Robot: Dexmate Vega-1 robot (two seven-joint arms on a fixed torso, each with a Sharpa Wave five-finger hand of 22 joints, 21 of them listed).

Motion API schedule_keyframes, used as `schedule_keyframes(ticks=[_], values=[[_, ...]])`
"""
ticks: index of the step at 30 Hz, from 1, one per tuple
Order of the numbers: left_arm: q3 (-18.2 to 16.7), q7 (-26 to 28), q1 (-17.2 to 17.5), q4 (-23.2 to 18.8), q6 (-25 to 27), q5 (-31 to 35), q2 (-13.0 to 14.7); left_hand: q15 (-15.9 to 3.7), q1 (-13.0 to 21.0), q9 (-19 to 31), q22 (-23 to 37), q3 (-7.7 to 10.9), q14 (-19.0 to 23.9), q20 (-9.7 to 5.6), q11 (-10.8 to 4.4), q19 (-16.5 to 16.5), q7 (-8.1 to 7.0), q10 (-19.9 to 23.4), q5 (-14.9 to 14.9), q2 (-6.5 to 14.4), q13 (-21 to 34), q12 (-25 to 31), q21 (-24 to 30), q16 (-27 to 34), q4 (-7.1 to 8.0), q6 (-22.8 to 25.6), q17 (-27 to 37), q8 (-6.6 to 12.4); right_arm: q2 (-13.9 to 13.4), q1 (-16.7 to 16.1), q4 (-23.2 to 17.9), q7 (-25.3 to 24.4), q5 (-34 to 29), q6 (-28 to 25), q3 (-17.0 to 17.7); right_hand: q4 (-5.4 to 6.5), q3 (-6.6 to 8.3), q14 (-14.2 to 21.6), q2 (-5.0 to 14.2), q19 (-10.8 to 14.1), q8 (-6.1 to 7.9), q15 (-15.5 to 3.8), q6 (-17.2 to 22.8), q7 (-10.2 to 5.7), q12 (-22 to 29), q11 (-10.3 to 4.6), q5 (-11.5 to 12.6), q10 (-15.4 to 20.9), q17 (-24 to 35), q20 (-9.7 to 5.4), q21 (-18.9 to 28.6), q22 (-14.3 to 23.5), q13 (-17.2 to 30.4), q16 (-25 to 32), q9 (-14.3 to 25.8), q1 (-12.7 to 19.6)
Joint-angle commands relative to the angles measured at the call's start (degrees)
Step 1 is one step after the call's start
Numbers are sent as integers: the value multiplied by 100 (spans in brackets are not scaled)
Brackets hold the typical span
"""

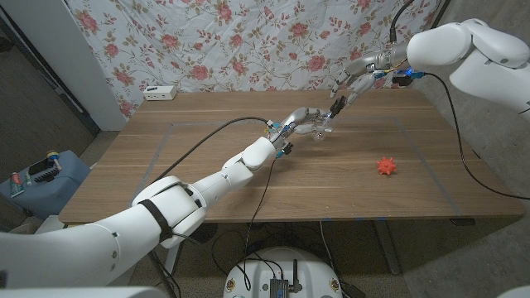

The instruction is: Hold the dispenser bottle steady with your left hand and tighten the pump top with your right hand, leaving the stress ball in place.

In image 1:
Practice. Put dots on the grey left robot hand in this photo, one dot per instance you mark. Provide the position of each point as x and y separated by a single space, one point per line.
300 116

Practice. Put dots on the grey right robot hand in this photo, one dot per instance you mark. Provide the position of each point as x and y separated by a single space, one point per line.
368 66

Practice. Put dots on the clear plastic dispenser bottle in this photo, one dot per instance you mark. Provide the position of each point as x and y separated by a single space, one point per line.
321 134

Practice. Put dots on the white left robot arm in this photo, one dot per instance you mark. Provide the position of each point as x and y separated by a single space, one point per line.
186 203

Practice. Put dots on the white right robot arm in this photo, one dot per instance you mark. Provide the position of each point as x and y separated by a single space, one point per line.
455 45

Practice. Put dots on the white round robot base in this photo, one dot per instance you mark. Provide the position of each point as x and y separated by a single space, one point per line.
256 273

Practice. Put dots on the orange spiky stress ball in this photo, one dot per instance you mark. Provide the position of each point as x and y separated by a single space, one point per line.
386 166

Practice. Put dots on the black backdrop stand pole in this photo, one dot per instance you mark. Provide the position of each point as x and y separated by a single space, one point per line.
432 29

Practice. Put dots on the floral backdrop cloth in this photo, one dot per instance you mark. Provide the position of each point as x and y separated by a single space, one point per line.
248 41

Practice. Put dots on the white power strip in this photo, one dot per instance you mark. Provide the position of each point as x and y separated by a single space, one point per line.
160 93

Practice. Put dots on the black round floor object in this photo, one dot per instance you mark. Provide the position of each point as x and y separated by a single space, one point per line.
209 234

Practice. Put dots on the grey table leg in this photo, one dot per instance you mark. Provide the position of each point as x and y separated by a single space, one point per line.
387 248

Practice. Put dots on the black antenna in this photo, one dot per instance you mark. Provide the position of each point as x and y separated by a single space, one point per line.
295 277

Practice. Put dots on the grey electronics box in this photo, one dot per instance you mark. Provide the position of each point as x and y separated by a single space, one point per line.
278 287

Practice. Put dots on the black power adapter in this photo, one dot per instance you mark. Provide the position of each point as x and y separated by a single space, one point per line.
354 291

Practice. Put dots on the white table leg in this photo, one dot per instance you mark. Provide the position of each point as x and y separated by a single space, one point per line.
174 260

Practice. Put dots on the black hair brush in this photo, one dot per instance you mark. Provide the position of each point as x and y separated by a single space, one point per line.
41 167

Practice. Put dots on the small green tube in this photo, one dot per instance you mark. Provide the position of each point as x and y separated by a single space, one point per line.
27 179

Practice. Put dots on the white robot torso edge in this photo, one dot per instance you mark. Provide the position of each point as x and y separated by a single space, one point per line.
83 293

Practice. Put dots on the red green toothpaste tube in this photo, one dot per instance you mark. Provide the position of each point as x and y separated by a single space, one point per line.
16 186

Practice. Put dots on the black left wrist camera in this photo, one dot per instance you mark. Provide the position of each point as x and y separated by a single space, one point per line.
287 147

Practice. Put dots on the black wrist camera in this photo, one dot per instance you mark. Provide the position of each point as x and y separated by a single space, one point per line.
403 78
287 147

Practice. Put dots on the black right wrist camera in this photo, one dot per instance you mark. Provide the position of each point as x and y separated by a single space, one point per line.
403 78

